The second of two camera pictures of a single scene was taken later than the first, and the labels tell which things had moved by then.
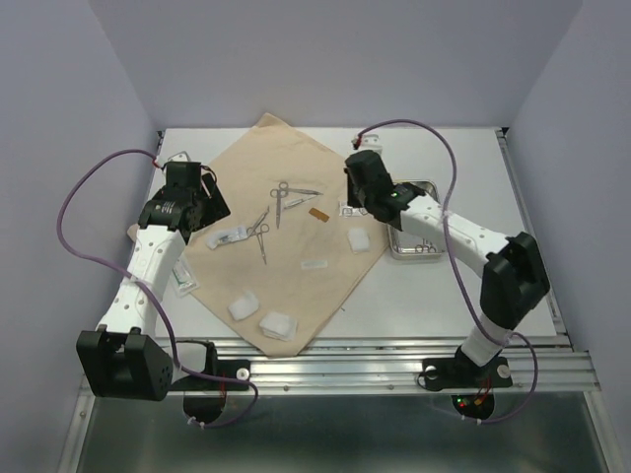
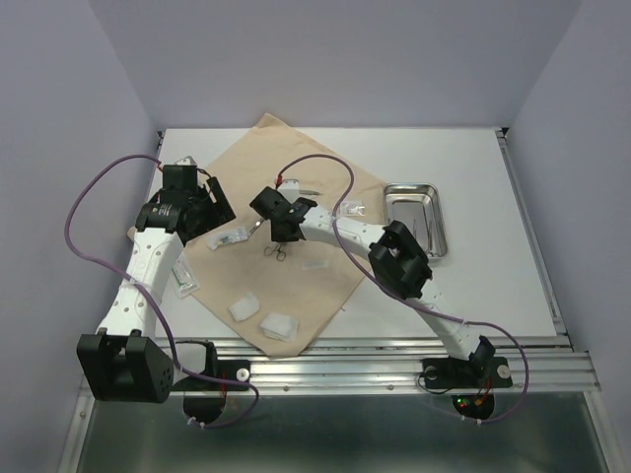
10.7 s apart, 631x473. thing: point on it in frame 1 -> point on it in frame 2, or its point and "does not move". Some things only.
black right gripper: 353,198 -> 277,236
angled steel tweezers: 253,230 does not move
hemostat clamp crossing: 259,236 -> 280,255
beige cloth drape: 292,243 does not move
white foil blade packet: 314,264 does not move
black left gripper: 217,208 does not move
